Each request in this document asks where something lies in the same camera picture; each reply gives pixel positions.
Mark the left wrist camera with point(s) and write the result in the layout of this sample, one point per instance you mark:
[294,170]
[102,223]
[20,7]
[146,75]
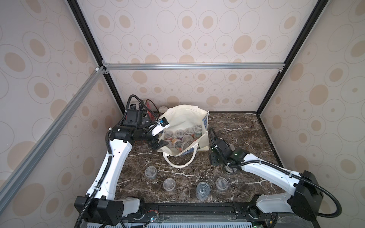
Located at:
[159,126]

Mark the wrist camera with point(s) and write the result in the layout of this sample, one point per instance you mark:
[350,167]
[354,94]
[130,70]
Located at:
[159,126]
[222,146]

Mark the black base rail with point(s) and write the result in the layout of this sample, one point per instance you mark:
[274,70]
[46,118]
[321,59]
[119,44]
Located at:
[196,213]

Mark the glass spice shaker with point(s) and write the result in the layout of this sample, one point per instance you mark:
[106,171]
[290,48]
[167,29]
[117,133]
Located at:
[162,109]

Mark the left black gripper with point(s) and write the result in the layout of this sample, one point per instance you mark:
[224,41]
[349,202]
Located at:
[153,142]

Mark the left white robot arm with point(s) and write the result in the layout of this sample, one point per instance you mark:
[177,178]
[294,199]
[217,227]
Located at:
[119,142]

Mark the seed jar in bag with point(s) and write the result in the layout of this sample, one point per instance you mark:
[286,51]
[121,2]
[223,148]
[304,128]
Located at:
[198,131]
[180,133]
[188,139]

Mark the left diagonal aluminium bar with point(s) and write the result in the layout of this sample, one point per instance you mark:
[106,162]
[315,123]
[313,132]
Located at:
[25,168]

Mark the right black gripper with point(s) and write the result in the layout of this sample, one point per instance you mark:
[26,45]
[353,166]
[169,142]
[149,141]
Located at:
[216,155]

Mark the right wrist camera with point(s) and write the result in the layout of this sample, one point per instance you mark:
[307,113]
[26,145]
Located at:
[222,146]

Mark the clear lid seed jar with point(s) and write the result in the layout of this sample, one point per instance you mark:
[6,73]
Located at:
[168,135]

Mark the horizontal aluminium frame bar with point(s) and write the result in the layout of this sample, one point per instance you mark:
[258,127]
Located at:
[200,66]

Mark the cream canvas tote bag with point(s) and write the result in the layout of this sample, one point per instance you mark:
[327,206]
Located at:
[185,117]

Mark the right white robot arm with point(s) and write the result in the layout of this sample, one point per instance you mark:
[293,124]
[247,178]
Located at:
[303,195]

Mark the red chrome toaster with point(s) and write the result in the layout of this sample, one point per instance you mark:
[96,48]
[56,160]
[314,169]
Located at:
[138,116]

